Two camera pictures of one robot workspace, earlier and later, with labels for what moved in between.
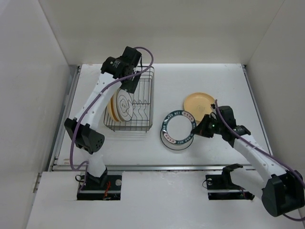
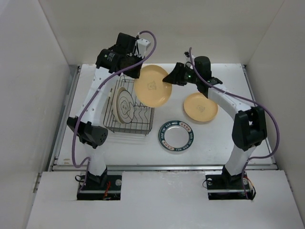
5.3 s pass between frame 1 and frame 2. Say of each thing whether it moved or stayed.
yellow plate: moved
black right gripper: moved
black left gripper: moved
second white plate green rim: stayed
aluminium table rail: stayed
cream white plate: stayed
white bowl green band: moved
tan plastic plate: stayed
